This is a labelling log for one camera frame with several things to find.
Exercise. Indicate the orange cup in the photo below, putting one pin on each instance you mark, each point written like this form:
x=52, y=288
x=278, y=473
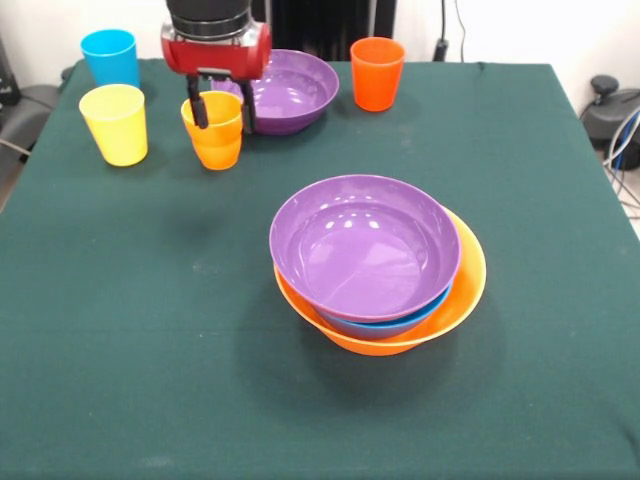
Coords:
x=217, y=150

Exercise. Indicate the large orange bowl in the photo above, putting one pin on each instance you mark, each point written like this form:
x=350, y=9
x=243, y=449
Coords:
x=470, y=280

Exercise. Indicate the purple bowl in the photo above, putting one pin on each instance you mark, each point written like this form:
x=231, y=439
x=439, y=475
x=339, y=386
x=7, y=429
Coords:
x=365, y=250
x=300, y=90

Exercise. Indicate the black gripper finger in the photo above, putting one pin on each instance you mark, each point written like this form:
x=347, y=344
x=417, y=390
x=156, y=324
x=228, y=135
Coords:
x=199, y=105
x=249, y=107

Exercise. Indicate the dark green tablecloth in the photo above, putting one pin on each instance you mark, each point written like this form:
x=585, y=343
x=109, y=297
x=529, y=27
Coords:
x=150, y=400

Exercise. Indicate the black floor base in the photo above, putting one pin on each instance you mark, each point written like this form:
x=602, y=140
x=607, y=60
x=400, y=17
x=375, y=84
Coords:
x=615, y=110

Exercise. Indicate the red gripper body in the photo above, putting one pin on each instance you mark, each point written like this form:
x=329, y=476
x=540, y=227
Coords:
x=215, y=57

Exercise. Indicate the yellow cup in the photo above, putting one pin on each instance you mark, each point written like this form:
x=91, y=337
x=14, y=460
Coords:
x=117, y=125

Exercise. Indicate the blue cup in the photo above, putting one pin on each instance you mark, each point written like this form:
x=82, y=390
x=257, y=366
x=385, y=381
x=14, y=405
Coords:
x=112, y=60

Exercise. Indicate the large blue bowl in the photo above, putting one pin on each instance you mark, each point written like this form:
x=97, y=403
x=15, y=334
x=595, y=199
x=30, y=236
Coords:
x=380, y=330

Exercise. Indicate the red cup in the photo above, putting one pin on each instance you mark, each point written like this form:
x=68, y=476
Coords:
x=375, y=80

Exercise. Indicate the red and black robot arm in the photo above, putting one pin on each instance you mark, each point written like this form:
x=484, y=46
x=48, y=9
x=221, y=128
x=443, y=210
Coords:
x=210, y=15

